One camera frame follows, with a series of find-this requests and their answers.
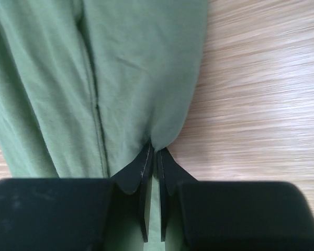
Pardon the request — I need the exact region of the green tank top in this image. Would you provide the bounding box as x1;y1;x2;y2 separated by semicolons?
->
0;0;209;251

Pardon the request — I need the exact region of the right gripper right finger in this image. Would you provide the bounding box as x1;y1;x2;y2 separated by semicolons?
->
156;147;197;242

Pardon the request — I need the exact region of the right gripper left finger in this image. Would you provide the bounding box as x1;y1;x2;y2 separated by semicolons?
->
112;143;154;242

